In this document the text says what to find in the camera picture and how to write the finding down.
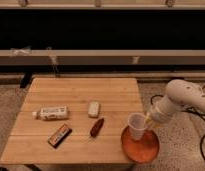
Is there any white labelled bottle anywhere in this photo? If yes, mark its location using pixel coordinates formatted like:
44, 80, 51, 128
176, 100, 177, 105
32, 106, 68, 121

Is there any translucent white cup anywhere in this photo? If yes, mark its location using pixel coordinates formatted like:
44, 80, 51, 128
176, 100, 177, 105
127, 113, 146, 141

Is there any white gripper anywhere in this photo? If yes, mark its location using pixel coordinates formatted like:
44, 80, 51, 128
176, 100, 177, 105
145, 102, 173, 130

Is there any wooden table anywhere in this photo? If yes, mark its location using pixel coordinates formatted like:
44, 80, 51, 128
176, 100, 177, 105
0, 78, 143, 164

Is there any black orange snack bar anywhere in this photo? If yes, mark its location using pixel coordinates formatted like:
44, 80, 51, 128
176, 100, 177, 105
48, 124, 72, 148

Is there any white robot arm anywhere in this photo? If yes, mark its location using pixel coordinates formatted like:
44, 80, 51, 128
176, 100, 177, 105
145, 79, 205, 130

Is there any black cable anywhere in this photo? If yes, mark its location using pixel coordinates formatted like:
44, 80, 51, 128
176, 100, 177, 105
150, 79, 205, 168

